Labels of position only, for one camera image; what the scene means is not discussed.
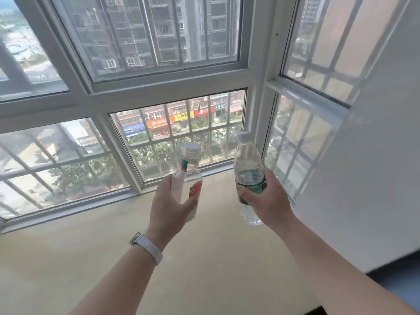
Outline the person's right hand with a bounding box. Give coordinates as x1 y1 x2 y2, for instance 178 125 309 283
236 167 296 231

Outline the person's left hand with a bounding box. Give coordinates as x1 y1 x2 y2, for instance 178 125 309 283
146 175 200 242

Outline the clear glass bottle red label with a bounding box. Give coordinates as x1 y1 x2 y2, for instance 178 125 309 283
171 142 203 224

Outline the clear plastic bottle green label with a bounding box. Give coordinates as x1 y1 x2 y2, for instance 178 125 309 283
233 129 265 226

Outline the person's right forearm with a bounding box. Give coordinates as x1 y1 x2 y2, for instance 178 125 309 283
275 213 420 315

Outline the person's left forearm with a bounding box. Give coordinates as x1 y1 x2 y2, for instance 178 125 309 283
68 231 165 315

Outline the white window security grille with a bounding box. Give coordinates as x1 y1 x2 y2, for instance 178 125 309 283
0 0 394 220

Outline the white wristband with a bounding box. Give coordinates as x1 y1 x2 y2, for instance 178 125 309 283
129 232 164 266

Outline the white sliding window sash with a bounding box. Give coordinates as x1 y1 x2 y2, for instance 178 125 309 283
34 0 254 93

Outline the white window frame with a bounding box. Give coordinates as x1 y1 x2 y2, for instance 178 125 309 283
0 0 420 234

